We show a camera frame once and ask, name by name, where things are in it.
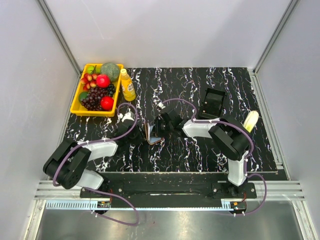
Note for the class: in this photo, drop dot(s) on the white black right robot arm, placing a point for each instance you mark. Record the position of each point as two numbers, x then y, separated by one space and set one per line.
230 136

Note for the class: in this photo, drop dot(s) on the black plastic card box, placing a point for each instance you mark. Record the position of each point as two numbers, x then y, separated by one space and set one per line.
212 104

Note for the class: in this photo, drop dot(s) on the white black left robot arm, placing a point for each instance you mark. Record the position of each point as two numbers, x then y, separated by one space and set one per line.
67 165

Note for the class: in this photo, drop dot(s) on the green lime fruit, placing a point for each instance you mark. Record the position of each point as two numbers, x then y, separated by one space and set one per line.
83 95

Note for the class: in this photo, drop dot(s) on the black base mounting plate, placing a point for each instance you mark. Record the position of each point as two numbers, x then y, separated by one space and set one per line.
176 190

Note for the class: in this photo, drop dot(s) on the red pomegranate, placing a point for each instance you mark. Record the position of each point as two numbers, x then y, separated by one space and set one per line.
107 103
103 81

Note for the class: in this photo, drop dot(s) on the green melon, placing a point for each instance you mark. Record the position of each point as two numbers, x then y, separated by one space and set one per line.
110 69

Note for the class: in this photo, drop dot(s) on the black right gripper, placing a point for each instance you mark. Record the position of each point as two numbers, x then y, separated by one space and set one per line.
157 122

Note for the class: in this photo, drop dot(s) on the red pomegranate lower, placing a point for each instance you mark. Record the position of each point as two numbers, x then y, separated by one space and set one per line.
107 103

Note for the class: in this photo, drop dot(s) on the dark purple grape bunch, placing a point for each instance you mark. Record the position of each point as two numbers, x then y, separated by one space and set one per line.
92 102

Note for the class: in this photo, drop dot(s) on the yellow plastic fruit tray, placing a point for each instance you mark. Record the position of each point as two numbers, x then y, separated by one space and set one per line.
76 107

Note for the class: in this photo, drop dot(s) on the yellow juice bottle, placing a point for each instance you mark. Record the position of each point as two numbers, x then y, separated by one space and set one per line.
128 89

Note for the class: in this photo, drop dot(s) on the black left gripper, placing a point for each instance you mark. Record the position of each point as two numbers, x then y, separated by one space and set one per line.
141 133

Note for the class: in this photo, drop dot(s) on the black grape bunch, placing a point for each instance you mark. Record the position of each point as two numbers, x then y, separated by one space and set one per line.
110 90

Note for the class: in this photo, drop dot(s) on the small red fruit cluster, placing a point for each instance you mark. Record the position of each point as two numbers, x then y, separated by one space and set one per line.
88 81

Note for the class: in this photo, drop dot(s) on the red pomegranate upper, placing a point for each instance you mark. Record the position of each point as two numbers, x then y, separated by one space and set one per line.
103 81

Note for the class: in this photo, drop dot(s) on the brown leather card holder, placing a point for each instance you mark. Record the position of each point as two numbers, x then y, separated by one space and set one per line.
150 134

